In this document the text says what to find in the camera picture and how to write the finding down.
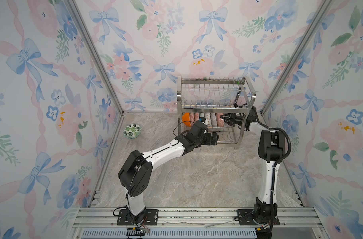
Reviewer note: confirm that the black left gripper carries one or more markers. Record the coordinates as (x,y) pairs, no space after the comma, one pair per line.
(214,139)

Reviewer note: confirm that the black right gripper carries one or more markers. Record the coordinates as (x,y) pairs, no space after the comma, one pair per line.
(231,117)

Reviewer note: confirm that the purple glass bowl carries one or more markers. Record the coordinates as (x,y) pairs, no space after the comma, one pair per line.
(213,120)

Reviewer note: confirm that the green geometric pattern bowl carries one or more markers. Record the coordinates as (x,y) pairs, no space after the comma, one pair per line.
(208,119)

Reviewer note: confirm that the pink purple bowl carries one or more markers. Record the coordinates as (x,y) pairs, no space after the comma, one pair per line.
(191,118)

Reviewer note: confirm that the stainless steel dish rack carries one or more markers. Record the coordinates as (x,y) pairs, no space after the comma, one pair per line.
(216,95)

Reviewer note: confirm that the orange white bowl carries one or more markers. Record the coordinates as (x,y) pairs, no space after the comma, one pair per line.
(186,119)

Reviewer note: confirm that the dark speckled bowl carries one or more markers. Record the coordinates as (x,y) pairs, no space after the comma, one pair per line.
(219,120)

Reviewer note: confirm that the dark patterned bowl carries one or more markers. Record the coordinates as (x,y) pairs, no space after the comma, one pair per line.
(196,116)

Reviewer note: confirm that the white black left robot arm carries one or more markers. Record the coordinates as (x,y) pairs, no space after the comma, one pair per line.
(136,172)

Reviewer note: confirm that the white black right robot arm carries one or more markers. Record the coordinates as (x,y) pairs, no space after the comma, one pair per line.
(274,146)

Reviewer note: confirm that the green leaf pattern bowl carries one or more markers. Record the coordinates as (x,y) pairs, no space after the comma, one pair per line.
(132,131)

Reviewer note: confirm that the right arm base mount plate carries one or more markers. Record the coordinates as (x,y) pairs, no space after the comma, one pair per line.
(246,217)

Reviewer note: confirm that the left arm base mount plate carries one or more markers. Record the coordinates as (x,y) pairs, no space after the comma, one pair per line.
(149,217)

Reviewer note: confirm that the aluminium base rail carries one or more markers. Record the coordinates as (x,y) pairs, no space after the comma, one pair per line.
(196,223)

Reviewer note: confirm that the aluminium corner post left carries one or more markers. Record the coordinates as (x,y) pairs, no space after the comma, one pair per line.
(85,34)

